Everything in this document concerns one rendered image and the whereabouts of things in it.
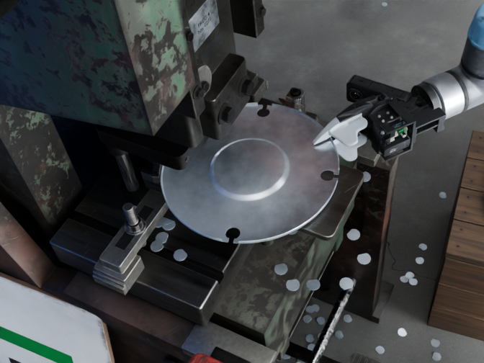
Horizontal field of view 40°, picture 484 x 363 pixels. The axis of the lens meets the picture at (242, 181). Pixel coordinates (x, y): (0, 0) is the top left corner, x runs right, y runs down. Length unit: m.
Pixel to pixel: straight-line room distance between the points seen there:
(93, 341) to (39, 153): 0.38
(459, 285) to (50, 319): 0.90
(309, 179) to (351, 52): 1.45
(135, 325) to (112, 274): 0.12
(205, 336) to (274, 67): 1.49
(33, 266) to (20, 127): 0.30
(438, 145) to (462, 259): 0.72
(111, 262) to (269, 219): 0.25
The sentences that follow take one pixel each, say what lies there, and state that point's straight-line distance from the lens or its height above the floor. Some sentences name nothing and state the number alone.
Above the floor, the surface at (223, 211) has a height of 0.78.
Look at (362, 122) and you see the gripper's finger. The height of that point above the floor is 0.81.
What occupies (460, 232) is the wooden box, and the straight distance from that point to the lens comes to 1.55.
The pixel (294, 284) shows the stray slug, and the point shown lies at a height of 0.65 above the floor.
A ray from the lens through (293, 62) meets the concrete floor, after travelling 2.44.
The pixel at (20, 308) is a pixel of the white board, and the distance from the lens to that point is 1.36.
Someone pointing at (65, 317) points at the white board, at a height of 0.54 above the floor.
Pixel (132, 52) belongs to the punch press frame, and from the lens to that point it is 0.69.
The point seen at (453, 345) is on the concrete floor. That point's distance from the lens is 1.81.
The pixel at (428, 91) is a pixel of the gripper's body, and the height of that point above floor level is 0.83.
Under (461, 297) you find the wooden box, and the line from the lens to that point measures 1.66.
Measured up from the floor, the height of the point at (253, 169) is 0.79.
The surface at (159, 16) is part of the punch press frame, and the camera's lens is 0.72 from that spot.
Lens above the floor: 1.61
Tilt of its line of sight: 51 degrees down
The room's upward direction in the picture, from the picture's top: 9 degrees counter-clockwise
